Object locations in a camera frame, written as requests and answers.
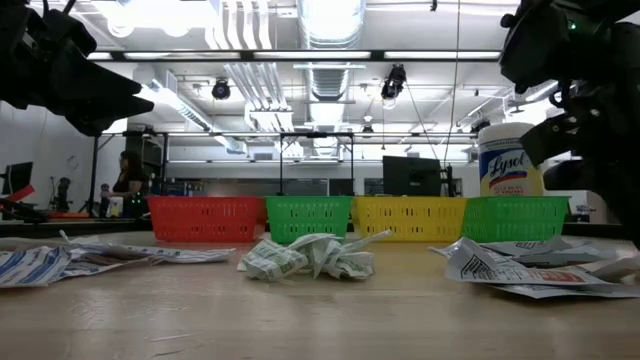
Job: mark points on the red plastic basket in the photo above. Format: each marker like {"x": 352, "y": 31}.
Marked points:
{"x": 200, "y": 220}

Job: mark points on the yellow plastic basket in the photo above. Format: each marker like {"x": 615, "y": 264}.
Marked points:
{"x": 410, "y": 220}

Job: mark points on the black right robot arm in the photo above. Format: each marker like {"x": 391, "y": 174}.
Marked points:
{"x": 550, "y": 45}

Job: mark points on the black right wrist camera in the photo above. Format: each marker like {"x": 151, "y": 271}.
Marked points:
{"x": 550, "y": 142}

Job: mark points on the person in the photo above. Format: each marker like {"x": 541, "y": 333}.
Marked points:
{"x": 131, "y": 175}

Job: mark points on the Lysol wipes canister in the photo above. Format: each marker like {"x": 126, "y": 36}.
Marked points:
{"x": 500, "y": 170}

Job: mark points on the black overhead frame beam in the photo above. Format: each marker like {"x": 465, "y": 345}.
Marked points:
{"x": 377, "y": 55}

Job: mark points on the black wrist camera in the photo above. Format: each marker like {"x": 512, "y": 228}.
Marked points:
{"x": 65, "y": 32}
{"x": 550, "y": 142}

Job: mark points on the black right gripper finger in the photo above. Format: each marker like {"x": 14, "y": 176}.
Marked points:
{"x": 627, "y": 210}

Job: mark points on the orange strip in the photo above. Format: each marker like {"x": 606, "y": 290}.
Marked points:
{"x": 67, "y": 215}

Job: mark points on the red flat object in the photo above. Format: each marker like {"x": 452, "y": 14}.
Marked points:
{"x": 20, "y": 194}

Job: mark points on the black table edge rail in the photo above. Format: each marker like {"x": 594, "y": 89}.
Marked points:
{"x": 75, "y": 229}

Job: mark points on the green plastic basket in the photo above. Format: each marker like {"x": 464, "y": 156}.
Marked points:
{"x": 515, "y": 220}
{"x": 307, "y": 217}

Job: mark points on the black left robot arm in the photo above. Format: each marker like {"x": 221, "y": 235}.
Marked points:
{"x": 10, "y": 75}

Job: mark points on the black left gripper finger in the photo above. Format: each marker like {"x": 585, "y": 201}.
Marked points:
{"x": 115, "y": 112}
{"x": 105, "y": 80}

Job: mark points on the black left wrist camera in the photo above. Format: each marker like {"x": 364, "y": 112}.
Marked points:
{"x": 65, "y": 32}

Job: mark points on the black background robot arm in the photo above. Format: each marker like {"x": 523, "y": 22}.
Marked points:
{"x": 62, "y": 195}
{"x": 104, "y": 200}

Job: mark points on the black computer monitor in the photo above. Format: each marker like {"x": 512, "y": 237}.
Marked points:
{"x": 17, "y": 177}
{"x": 410, "y": 175}

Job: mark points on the black background workstation frame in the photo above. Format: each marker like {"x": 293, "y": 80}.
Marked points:
{"x": 93, "y": 170}

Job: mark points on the silver ventilation duct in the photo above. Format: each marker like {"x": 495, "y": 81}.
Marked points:
{"x": 330, "y": 30}

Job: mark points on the black hanging camera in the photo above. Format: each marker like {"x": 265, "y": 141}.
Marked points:
{"x": 221, "y": 91}
{"x": 395, "y": 80}

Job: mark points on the black hanging lamp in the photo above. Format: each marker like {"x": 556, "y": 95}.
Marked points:
{"x": 481, "y": 126}

